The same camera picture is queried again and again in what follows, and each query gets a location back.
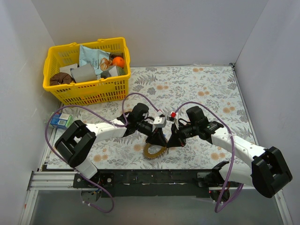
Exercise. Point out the light blue chips bag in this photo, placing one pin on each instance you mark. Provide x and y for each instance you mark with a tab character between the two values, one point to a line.
100	60

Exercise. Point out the white box in basket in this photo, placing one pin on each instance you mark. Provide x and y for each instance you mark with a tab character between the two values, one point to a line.
69	68

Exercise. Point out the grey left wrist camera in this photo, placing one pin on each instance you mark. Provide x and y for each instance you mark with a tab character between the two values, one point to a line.
159	121

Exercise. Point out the orange fruit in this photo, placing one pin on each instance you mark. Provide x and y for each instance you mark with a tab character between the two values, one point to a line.
118	61

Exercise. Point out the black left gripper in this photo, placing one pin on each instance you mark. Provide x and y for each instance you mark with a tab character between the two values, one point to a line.
155	134

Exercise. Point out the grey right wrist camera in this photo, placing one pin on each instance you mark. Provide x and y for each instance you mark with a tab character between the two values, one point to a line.
172	116

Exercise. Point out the grey cardboard box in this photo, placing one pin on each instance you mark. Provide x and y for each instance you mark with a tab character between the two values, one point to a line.
84	73

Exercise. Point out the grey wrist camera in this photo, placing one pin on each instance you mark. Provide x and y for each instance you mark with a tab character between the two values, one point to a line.
172	116
159	121

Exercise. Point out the green blue carton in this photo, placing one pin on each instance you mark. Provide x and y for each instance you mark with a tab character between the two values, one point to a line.
61	120

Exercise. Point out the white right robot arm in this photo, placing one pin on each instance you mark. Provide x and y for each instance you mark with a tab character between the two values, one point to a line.
267	169

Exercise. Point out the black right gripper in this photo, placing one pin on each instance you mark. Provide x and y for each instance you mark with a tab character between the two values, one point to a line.
176	133

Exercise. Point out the brown round bun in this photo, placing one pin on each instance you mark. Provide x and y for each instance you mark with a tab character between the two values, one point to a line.
61	78

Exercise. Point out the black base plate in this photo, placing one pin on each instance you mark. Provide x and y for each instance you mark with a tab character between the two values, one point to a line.
155	182

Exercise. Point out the yellow plastic basket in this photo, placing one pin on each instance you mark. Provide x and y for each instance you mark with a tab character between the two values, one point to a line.
107	87

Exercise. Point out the aluminium frame rail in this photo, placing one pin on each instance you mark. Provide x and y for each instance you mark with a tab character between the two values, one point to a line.
144	197

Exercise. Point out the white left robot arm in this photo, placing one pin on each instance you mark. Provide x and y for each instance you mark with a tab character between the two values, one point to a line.
76	142

